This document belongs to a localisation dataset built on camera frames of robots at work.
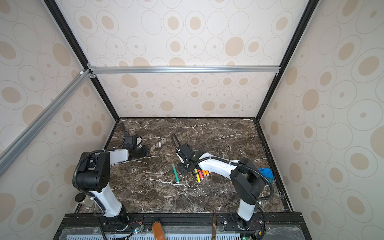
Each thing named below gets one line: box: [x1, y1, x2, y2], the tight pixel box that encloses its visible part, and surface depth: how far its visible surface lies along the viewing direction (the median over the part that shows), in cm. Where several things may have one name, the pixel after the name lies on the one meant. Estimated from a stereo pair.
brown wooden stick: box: [212, 212, 217, 240], surface depth 73 cm
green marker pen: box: [172, 163, 180, 184], surface depth 91 cm
